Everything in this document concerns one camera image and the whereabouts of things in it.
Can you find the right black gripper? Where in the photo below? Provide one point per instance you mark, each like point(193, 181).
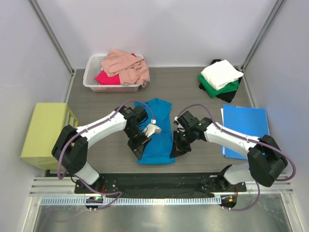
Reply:
point(178, 149)

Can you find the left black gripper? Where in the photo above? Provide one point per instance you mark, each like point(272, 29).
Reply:
point(136, 147)

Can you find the blue t shirt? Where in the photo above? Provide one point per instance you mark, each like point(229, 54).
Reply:
point(158, 150)

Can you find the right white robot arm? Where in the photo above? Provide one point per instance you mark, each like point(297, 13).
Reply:
point(264, 161)

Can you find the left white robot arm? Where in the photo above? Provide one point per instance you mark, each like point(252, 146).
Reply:
point(71, 147)

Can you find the green folded t shirt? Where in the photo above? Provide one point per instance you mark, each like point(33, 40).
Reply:
point(205, 86)

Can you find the red t shirt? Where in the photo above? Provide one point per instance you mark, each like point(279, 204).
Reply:
point(106, 78)

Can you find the pink t shirt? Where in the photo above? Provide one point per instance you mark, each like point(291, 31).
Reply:
point(131, 69)

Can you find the blue folder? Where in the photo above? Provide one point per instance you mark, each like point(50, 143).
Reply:
point(246, 120)

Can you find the white folded t shirt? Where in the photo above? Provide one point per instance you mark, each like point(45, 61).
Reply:
point(221, 73)

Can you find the yellow green box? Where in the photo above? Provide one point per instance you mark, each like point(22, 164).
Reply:
point(47, 122)

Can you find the white plastic basket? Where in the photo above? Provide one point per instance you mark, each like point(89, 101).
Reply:
point(92, 70)

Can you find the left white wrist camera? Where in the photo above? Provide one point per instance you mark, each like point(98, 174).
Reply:
point(152, 128)

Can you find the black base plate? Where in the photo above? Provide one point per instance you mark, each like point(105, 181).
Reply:
point(213, 178)

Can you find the white slotted cable duct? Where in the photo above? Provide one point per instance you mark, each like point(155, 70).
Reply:
point(87, 200)

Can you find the aluminium rail frame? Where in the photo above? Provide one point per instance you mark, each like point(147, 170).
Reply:
point(167, 187)

